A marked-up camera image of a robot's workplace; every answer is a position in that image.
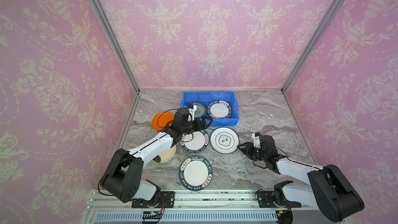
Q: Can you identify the left corner aluminium post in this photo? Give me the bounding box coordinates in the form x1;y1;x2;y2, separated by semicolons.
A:
89;0;140;95

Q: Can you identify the corner aluminium post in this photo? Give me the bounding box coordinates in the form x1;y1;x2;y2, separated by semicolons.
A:
281;0;344;96
89;0;140;95

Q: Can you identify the blue plastic bin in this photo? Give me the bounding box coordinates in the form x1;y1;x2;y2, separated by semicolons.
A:
181;91;239;127

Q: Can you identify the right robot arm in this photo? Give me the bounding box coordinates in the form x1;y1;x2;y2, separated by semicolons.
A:
237;132;365;223

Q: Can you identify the green rimmed plate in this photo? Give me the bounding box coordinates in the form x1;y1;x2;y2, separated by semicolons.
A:
179;156;213;191
180;130;209;153
207;100;233;119

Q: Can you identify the right corner aluminium post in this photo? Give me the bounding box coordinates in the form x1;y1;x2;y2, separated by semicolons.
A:
281;0;344;96

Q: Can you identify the cream plate with dark spot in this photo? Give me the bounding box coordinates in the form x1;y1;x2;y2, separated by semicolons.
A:
153;146;176;163

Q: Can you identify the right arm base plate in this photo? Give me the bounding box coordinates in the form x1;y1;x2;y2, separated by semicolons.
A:
255;189;302;208

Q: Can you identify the teal blue floral plate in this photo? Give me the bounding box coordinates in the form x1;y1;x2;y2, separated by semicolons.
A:
192;102;207;118

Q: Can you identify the white plate with flower outline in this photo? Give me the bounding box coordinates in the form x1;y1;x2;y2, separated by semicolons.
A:
210;127;239;155

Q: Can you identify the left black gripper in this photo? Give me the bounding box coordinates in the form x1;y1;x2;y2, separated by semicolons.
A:
180;115;213;135

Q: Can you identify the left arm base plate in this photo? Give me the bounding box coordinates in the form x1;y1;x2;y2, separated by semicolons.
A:
131;191;175;208

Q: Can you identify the orange plate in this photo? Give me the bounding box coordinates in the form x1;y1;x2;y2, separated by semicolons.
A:
152;112;174;131

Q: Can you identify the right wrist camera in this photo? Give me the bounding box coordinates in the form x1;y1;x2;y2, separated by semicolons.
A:
251;132;261;148

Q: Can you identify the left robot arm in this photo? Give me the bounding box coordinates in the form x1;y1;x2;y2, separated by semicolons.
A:
97;105;213;206

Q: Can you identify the aluminium front rail frame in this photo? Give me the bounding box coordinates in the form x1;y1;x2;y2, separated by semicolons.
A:
80;188;353;224

